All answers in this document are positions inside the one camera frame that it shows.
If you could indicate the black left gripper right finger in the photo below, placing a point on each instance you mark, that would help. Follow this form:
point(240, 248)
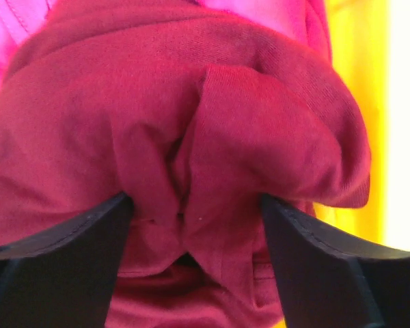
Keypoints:
point(326, 277)

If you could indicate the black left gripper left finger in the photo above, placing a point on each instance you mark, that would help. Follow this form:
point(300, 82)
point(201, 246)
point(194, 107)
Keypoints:
point(64, 276)

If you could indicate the dark red t-shirt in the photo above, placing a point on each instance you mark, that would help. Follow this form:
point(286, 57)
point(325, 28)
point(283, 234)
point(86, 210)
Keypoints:
point(195, 114)

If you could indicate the yellow plastic bin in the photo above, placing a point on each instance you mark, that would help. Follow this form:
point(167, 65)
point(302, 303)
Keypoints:
point(359, 37)

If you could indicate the pink t-shirt in bin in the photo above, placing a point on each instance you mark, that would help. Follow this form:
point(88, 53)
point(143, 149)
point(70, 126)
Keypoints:
point(20, 19)

